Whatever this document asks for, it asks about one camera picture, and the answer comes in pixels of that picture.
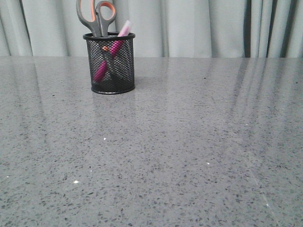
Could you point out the grey and orange scissors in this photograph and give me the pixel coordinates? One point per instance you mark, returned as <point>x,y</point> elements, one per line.
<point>98,25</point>

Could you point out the black mesh pen holder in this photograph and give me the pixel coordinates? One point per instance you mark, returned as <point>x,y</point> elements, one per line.
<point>120,77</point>

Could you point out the pink highlighter pen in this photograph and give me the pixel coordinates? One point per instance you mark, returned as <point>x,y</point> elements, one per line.
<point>111,52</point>

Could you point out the light grey curtain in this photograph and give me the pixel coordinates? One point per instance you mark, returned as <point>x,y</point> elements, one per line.
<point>163,28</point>

